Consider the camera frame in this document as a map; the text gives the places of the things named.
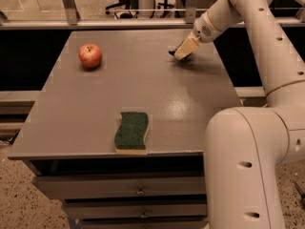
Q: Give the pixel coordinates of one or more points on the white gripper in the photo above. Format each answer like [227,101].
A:
[203,31]

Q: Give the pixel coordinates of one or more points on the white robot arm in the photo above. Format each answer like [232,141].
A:
[242,145]

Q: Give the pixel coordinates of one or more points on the black office chair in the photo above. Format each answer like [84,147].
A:
[131,7]

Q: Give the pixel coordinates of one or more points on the red apple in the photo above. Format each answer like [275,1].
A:
[90,55]

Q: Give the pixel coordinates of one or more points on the green yellow sponge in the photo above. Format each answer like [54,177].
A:
[131,134]

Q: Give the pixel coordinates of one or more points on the grey drawer cabinet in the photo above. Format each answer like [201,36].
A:
[71,127]

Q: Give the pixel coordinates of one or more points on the middle grey drawer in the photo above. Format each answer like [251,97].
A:
[138,208]

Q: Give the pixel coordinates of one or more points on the grey drawer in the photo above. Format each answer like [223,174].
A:
[119,186]
[152,223]
[138,208]

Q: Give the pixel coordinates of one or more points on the top grey drawer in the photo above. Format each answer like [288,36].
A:
[119,186]

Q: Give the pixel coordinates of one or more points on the bottom grey drawer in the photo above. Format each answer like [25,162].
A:
[152,223]

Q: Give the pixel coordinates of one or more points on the metal railing frame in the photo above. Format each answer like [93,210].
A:
[86,15]

